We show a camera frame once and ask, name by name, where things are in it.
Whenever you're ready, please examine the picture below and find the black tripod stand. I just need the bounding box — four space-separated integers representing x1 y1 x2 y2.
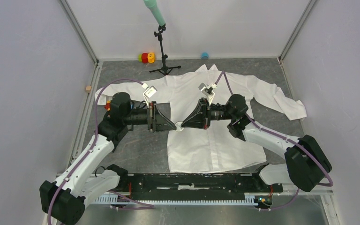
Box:
149 24 182 76

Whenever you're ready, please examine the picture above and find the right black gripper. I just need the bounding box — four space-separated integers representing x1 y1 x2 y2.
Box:
181 97 235 130

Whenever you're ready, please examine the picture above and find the red toy piece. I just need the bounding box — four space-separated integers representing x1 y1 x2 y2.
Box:
104 101 110 111

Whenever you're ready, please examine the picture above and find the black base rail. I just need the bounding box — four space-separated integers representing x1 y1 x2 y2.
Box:
114 173 283 201

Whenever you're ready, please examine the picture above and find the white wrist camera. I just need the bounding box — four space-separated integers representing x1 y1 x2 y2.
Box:
142 83 158 108
198 83 217 105

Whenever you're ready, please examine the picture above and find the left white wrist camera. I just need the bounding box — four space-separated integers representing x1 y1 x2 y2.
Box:
142 83 158 108

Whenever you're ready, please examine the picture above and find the small wooden cube on rail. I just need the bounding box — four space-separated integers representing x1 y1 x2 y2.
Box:
85 86 92 93

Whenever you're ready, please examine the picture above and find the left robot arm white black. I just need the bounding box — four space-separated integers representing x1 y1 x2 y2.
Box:
39 92 176 225

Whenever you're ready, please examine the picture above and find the blue cylinder toy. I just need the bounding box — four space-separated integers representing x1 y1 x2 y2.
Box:
201 52 210 60

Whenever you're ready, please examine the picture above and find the orange toy block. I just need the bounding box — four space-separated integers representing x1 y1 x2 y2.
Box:
147 52 156 63

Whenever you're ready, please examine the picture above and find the red toy block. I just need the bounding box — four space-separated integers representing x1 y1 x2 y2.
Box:
142 53 149 63

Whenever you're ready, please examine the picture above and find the white button shirt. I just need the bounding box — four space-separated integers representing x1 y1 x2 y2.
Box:
95 64 308 174

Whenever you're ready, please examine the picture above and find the teal foam pole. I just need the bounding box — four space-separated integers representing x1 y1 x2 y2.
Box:
143 0 165 26

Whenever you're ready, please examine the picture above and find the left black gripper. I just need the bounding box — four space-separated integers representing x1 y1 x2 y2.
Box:
123 101 176 133

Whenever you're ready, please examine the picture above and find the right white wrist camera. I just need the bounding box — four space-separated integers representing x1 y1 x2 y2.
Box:
198 83 217 105

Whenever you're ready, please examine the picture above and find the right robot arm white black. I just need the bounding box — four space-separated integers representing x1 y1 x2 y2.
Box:
175 94 333 192

